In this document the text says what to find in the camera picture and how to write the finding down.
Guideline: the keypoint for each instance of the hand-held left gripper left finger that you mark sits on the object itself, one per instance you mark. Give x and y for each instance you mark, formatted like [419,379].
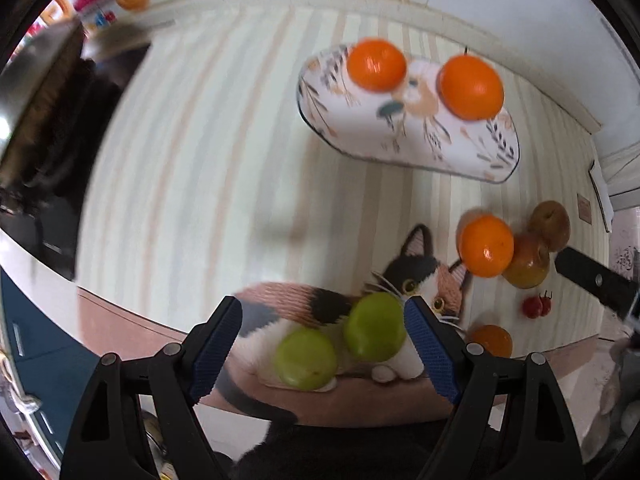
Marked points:
[215,355]

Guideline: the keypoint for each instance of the floral oval plate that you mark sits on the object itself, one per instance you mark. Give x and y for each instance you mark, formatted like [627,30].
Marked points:
[360,120]

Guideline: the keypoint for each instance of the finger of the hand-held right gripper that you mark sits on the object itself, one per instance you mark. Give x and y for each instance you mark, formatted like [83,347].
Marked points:
[595,280]

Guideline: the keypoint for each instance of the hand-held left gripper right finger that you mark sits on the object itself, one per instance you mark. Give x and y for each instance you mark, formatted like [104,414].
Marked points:
[432,355]

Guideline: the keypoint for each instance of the red green apple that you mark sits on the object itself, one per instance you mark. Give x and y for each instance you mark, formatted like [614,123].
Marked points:
[530,269]

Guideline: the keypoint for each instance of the small green apple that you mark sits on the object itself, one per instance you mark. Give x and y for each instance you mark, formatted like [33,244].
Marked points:
[305,360]
[375,327]

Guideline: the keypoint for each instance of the red cherries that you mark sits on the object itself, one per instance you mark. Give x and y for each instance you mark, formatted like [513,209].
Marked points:
[536,306]

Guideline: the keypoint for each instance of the brown apple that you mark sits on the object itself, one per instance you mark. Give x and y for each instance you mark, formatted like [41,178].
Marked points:
[550,225]

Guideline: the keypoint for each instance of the striped cat print table mat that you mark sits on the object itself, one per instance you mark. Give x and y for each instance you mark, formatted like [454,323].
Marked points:
[200,160]

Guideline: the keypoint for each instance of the large orange with stem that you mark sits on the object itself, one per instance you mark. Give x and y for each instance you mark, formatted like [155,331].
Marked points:
[470,87]

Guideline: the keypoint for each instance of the black gas stove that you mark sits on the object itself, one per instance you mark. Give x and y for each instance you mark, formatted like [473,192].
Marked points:
[50,185]

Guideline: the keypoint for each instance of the small dark orange persimmon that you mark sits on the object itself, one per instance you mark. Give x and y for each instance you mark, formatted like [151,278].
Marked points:
[492,341]

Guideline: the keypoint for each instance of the person's right forearm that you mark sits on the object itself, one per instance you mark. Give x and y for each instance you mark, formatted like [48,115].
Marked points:
[615,400]

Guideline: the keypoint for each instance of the patterned glass sliding door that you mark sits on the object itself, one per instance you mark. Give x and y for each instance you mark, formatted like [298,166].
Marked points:
[625,240]

